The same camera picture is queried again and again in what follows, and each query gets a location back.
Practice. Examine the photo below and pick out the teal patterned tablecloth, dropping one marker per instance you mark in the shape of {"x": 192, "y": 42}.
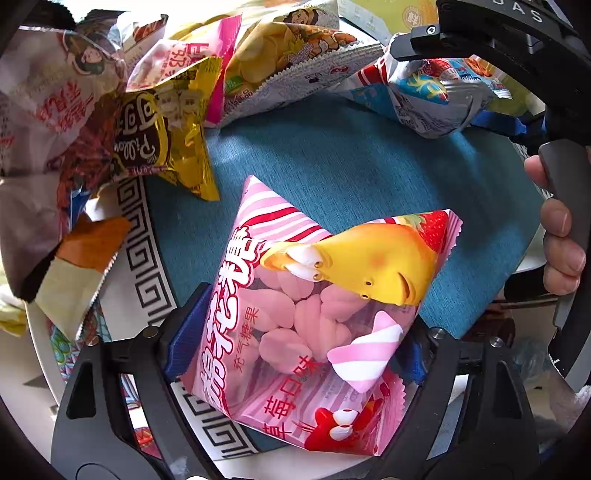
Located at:
{"x": 323, "y": 147}

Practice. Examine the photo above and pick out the gold black snack packet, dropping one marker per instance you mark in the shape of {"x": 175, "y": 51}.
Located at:
{"x": 157, "y": 129}

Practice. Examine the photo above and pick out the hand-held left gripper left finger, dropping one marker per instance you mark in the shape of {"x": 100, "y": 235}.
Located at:
{"x": 184, "y": 332}

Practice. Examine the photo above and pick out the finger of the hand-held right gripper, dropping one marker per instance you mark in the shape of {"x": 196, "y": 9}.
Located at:
{"x": 429, "y": 39}
{"x": 496, "y": 122}

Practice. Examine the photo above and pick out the person's right hand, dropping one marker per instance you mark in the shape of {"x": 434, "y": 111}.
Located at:
{"x": 561, "y": 258}

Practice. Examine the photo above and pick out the white blue strawberry snack packet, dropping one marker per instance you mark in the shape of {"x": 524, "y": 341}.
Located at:
{"x": 425, "y": 92}

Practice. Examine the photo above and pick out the yellow cartoon chips packet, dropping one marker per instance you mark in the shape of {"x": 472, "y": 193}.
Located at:
{"x": 277, "y": 50}

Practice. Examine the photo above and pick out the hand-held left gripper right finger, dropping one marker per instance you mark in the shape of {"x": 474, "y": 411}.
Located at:
{"x": 418, "y": 353}

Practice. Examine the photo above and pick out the white red crumpled snack packet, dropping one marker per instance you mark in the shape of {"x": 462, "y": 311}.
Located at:
{"x": 37, "y": 101}

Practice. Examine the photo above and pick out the pink snack packet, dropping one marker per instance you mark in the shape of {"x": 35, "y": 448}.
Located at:
{"x": 180, "y": 53}

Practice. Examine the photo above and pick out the pink striped marshmallow bag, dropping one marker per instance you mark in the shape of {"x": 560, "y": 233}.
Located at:
{"x": 286, "y": 323}

